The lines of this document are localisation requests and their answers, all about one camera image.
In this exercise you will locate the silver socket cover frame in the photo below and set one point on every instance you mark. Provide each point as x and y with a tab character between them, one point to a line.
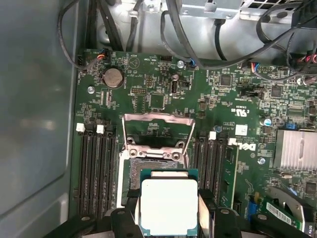
158	117

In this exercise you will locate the green RAM stick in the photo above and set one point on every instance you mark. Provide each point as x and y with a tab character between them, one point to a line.
232	171

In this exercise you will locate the silver CPU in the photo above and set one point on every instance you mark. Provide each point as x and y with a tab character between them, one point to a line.
168	203

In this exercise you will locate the internal USB port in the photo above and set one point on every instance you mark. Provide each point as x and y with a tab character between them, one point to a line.
174	86

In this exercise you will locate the black open PC case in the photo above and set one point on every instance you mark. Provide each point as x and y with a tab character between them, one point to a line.
37	99

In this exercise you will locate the black RAM slot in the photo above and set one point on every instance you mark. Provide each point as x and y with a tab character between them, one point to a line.
112	173
84	173
221	171
201	163
104	173
94	173
211	166

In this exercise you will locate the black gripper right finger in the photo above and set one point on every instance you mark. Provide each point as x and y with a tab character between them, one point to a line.
227	225

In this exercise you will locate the silver board screw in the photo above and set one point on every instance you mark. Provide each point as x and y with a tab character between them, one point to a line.
91	89
180	64

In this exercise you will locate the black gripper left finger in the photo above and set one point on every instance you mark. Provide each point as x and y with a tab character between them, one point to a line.
123	223

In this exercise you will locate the CPU socket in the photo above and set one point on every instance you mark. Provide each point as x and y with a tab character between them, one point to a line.
135	173

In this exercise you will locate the round coin battery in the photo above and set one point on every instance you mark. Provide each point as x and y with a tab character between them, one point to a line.
112	78

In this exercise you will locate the silver chipset heat sink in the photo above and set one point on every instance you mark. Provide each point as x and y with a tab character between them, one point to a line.
294	148

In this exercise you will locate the black graphics card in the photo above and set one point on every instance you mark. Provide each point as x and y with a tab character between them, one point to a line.
292	205

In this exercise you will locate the green motherboard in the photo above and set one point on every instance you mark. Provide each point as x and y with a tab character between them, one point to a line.
213	99

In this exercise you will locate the silver drive cage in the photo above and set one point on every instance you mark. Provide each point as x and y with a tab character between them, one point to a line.
153	37

